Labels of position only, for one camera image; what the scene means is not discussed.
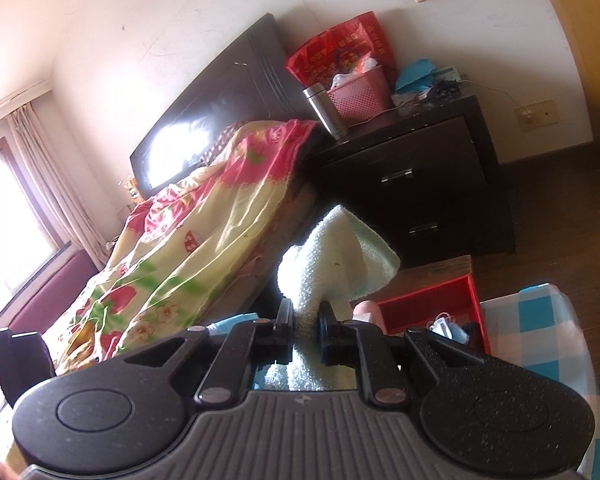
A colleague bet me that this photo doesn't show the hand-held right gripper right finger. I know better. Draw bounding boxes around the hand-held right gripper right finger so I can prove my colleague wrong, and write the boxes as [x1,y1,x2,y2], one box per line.
[319,302,486,406]

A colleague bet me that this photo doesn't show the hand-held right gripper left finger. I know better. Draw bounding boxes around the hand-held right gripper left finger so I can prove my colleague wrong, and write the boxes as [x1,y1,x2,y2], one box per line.
[125,299,296,406]

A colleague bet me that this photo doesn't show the pink pig plush toy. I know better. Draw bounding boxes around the pink pig plush toy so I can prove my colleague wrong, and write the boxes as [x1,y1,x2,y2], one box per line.
[352,300,384,333]

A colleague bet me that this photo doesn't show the pale green towel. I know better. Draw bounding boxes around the pale green towel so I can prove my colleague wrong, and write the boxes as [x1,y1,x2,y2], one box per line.
[265,205,401,392]

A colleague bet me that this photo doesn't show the red cardboard box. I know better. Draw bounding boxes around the red cardboard box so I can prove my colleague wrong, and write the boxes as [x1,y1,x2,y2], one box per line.
[375,274,492,356]

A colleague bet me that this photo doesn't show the blue face mask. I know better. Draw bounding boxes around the blue face mask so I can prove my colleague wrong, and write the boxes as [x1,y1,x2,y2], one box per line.
[427,312,472,345]

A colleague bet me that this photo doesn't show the maroon window bench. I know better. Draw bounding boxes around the maroon window bench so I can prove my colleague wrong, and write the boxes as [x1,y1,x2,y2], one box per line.
[0,250,101,391]

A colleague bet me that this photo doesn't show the floral quilt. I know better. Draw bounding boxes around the floral quilt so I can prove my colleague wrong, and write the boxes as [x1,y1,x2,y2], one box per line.
[55,119,326,373]

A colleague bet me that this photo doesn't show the window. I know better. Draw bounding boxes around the window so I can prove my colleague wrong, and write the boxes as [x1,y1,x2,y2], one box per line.
[0,140,62,311]

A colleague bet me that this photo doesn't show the beige curtain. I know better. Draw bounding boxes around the beige curtain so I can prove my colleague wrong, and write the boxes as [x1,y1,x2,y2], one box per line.
[7,102,112,272]

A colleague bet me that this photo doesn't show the blue white checkered cloth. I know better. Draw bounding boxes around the blue white checkered cloth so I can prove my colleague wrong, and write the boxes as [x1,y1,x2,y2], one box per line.
[480,284,600,480]

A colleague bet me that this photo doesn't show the dark wooden nightstand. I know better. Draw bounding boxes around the dark wooden nightstand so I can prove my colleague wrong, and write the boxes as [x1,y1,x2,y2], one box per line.
[305,94,517,268]

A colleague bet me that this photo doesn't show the steel thermos bottle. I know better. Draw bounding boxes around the steel thermos bottle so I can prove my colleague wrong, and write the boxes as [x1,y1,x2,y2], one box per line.
[302,82,350,140]

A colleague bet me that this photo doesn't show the pink plastic basket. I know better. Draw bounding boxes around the pink plastic basket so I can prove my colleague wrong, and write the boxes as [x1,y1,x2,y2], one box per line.
[326,66,395,126]

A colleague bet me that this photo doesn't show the dark wooden bed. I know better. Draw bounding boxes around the dark wooden bed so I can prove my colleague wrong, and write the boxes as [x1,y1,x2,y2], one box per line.
[130,12,331,326]

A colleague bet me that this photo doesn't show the blue crumpled cloth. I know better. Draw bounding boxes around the blue crumpled cloth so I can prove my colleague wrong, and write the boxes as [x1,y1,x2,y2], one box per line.
[392,58,438,96]

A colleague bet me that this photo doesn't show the red plastic bag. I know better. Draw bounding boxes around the red plastic bag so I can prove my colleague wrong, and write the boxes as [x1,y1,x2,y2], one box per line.
[286,11,398,92]

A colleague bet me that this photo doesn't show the yellow wardrobe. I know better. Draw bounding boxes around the yellow wardrobe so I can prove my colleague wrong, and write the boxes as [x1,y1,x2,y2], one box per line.
[527,0,600,161]

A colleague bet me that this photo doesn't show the white cable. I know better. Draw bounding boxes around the white cable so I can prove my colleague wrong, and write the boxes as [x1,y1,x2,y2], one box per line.
[457,77,527,112]

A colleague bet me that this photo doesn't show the beige wall socket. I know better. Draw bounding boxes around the beige wall socket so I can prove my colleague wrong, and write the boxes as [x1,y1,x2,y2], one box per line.
[514,100,556,131]

